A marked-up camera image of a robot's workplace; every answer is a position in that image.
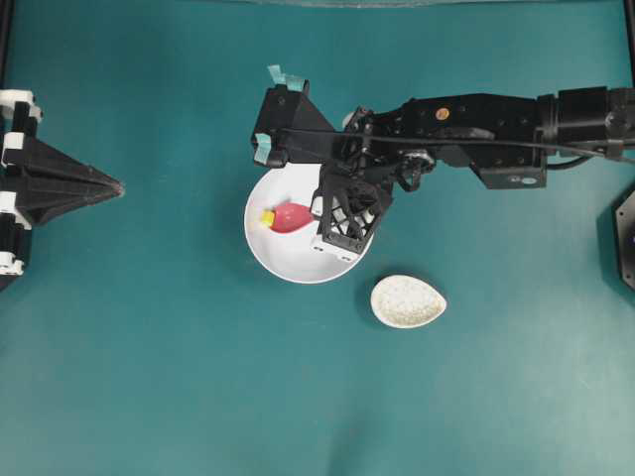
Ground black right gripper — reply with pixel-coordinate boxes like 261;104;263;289
310;105;432;263

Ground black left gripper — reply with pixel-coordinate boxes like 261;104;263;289
1;89;124;292

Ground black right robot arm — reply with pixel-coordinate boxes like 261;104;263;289
1;85;634;285

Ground white speckled drop-shaped dish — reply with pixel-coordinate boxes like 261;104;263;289
370;275;447;329

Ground green table mat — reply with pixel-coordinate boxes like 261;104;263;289
1;1;634;475

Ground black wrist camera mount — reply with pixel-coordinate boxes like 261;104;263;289
251;64;335;169

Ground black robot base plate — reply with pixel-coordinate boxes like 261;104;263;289
596;183;634;301

